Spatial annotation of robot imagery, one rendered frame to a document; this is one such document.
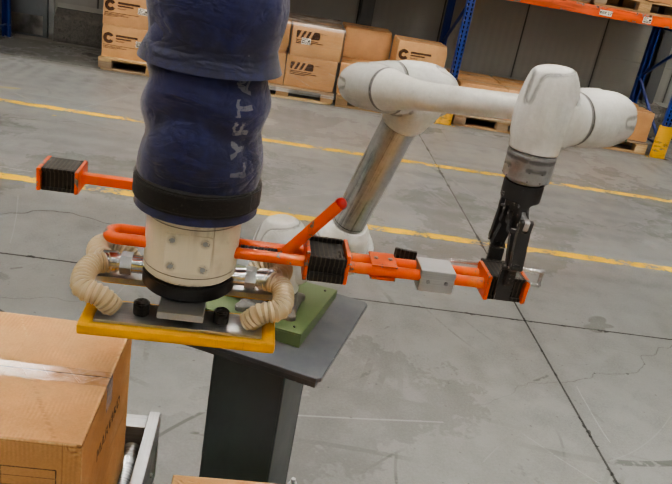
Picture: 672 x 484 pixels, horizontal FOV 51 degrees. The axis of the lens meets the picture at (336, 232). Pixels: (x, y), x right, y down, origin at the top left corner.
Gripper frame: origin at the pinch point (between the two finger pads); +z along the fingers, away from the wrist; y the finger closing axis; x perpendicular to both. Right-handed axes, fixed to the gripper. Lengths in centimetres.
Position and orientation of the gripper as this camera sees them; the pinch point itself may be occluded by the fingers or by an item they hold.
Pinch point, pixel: (497, 276)
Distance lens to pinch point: 143.8
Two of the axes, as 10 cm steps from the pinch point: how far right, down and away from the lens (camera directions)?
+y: 0.7, 3.9, -9.2
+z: -1.6, 9.1, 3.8
